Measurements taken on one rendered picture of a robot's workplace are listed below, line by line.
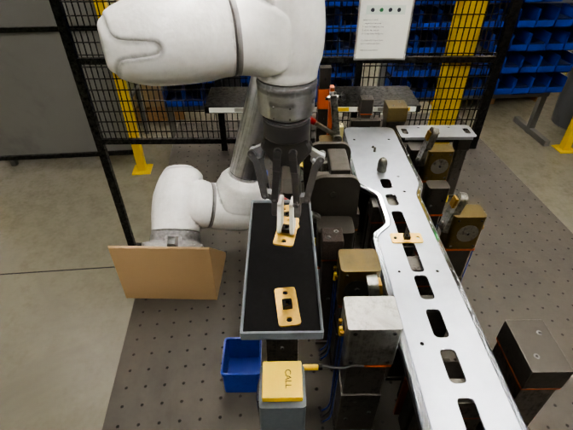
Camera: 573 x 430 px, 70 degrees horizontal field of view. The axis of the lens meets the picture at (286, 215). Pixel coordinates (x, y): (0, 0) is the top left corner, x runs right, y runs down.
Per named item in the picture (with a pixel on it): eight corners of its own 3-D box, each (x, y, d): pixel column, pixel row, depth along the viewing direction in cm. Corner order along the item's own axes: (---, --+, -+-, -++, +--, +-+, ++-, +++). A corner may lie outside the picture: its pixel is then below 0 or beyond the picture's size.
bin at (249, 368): (261, 392, 108) (260, 374, 102) (223, 393, 108) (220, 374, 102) (263, 356, 116) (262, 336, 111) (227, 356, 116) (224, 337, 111)
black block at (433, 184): (439, 255, 149) (460, 188, 130) (412, 256, 148) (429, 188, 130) (435, 246, 153) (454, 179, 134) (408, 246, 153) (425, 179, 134)
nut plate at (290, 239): (292, 247, 76) (292, 242, 75) (272, 245, 76) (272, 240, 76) (299, 218, 82) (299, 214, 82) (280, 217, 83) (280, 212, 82)
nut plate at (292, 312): (301, 325, 69) (301, 321, 68) (279, 328, 69) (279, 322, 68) (294, 287, 76) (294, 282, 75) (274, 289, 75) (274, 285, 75)
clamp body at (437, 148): (440, 231, 159) (464, 152, 137) (409, 231, 159) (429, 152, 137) (435, 220, 164) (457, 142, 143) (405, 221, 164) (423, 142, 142)
